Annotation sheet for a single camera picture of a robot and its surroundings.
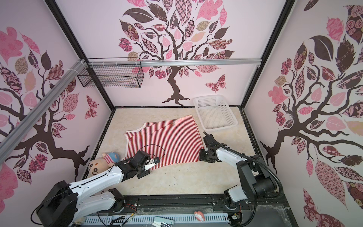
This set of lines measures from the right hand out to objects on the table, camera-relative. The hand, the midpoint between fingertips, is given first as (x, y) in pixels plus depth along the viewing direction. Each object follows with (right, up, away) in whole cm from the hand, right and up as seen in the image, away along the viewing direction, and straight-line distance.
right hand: (201, 156), depth 91 cm
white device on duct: (-21, -26, -24) cm, 41 cm away
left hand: (-36, -6, -4) cm, 37 cm away
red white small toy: (-4, -22, -24) cm, 33 cm away
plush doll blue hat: (-61, -2, -11) cm, 62 cm away
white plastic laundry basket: (+14, +30, +24) cm, 41 cm away
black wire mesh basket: (-51, +57, +4) cm, 76 cm away
